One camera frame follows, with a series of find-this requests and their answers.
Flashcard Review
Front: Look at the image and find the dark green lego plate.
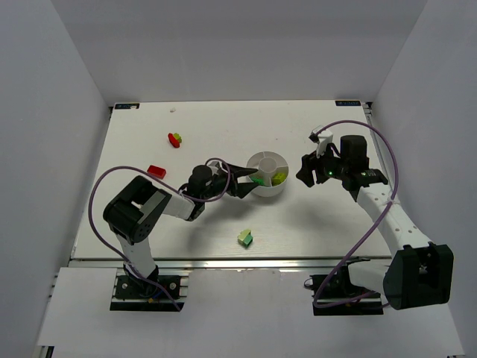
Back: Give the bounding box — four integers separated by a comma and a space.
250, 176, 265, 186

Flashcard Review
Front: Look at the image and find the aluminium table front rail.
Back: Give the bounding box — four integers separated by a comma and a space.
69, 257, 392, 272

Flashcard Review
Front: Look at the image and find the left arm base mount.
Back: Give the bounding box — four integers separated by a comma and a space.
110, 271, 188, 313

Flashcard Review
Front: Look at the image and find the dark green lego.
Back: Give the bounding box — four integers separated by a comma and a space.
238, 233, 253, 248

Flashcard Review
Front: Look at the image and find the white round divided container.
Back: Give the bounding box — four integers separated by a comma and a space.
247, 151, 289, 198

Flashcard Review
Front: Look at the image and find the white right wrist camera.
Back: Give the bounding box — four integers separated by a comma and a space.
309, 125, 333, 158

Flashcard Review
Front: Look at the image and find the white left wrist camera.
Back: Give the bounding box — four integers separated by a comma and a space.
207, 161, 228, 177

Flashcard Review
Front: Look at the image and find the red rectangular lego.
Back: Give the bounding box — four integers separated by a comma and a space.
147, 165, 167, 179

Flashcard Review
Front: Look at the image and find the red curved lego with green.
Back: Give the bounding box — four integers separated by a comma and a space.
168, 133, 183, 148

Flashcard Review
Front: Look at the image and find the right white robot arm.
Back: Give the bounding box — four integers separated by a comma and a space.
297, 131, 454, 310

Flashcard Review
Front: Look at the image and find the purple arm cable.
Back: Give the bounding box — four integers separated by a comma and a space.
89, 157, 234, 313
312, 119, 399, 309

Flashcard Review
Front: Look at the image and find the blue label sticker left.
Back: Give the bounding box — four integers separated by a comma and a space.
114, 103, 140, 110

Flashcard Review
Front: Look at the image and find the lime green lego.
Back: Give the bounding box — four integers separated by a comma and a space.
271, 171, 288, 186

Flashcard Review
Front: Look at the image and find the blue label sticker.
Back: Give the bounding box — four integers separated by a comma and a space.
335, 100, 361, 107
114, 103, 140, 110

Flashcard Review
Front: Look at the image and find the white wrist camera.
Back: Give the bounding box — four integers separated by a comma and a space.
207, 161, 228, 177
309, 125, 333, 158

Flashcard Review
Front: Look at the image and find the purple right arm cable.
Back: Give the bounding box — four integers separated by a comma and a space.
312, 119, 399, 309

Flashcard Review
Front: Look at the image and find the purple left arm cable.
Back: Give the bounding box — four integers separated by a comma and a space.
89, 157, 234, 313

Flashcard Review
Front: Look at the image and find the pale green curved lego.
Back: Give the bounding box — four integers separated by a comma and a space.
238, 229, 253, 242

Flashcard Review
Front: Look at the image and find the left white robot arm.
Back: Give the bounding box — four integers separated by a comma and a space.
103, 161, 259, 282

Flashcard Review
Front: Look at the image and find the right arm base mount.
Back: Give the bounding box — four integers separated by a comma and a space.
303, 274, 386, 316

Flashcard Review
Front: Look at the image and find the blue label sticker right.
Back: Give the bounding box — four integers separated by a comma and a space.
335, 100, 361, 107

